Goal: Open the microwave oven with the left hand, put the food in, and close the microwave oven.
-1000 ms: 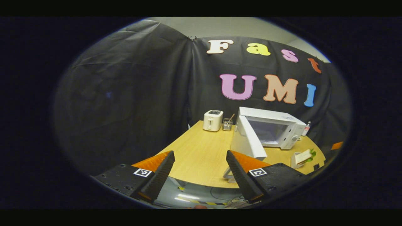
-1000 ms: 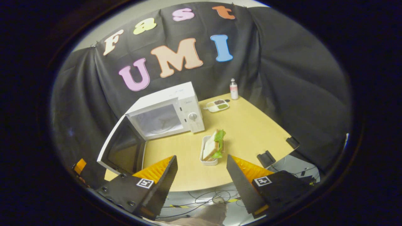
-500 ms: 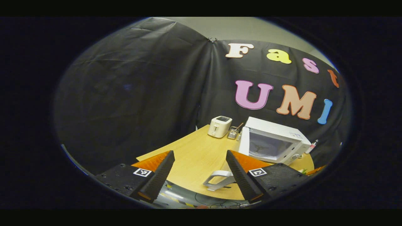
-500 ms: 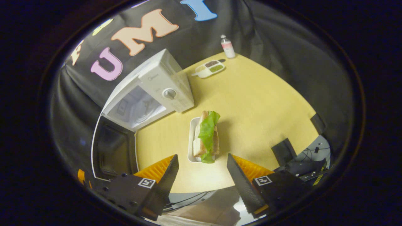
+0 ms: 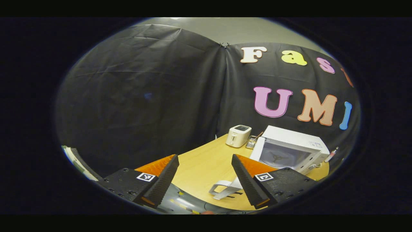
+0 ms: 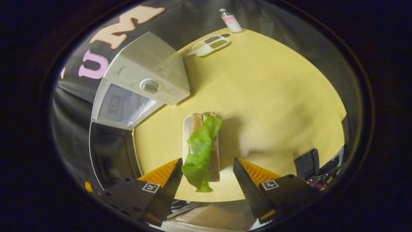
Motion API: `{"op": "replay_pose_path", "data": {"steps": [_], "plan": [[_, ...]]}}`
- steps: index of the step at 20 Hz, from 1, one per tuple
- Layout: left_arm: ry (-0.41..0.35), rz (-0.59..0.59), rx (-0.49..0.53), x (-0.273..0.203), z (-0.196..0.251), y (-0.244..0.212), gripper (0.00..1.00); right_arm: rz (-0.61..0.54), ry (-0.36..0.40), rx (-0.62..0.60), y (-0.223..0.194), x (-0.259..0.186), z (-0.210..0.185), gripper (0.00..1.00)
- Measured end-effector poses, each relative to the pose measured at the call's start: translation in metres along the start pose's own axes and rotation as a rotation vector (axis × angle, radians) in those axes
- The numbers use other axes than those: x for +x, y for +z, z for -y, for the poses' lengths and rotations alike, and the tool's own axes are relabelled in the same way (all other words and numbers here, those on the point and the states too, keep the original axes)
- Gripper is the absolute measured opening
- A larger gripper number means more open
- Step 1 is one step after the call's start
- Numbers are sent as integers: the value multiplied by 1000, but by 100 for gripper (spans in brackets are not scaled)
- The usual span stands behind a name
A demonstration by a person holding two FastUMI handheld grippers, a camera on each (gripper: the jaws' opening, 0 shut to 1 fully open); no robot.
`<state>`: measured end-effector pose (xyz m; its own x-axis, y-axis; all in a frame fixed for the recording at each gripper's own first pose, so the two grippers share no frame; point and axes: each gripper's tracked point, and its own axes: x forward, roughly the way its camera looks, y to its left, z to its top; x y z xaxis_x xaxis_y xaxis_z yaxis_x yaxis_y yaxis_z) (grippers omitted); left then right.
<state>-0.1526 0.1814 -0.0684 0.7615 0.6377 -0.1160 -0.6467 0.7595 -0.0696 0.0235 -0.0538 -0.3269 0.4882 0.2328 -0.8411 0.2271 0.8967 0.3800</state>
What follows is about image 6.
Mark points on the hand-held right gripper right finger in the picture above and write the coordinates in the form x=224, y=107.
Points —
x=249, y=193

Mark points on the white rectangular plate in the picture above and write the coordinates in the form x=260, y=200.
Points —
x=186, y=135

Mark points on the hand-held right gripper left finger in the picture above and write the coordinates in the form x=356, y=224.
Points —
x=167, y=199

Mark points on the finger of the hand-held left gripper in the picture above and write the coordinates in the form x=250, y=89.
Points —
x=88, y=187

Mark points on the lettuce sandwich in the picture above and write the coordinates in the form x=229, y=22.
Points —
x=199, y=148

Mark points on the black backdrop cloth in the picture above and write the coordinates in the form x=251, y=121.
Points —
x=186, y=22

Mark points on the white divided dish of beans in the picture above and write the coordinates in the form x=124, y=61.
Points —
x=210, y=45

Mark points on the clear bottle with pink label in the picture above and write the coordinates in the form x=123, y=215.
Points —
x=231, y=22

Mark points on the white microwave oven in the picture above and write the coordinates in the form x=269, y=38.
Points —
x=151, y=64

